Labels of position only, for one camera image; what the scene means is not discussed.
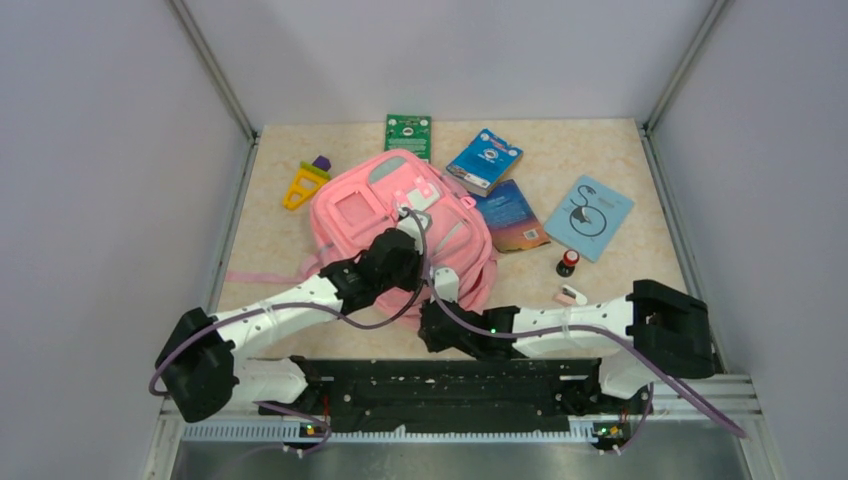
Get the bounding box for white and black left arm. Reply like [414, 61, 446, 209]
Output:
[149, 228, 427, 423]

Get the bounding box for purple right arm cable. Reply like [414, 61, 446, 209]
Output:
[423, 261, 749, 455]

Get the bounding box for aluminium frame rail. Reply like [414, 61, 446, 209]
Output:
[143, 375, 787, 479]

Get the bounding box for green paperback book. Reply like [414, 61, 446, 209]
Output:
[384, 114, 432, 163]

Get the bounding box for yellow and purple toy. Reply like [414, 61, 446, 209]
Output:
[282, 155, 332, 211]

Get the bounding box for pink student backpack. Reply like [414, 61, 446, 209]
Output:
[226, 149, 497, 311]

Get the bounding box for blue paperback book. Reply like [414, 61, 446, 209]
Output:
[445, 129, 524, 197]

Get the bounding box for sunset cover paperback book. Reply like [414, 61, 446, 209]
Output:
[471, 179, 551, 254]

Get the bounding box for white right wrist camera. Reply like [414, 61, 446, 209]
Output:
[430, 266, 460, 303]

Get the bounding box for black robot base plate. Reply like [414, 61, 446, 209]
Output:
[288, 357, 649, 434]

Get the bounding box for light blue thin booklet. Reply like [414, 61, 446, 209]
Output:
[543, 175, 634, 263]

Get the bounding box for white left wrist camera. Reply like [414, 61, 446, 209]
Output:
[395, 207, 432, 254]

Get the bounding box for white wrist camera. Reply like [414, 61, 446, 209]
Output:
[430, 266, 460, 303]
[395, 207, 432, 254]

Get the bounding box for pink and white eraser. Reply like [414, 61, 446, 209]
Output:
[553, 284, 588, 307]

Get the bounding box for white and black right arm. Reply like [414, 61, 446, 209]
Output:
[418, 280, 716, 412]

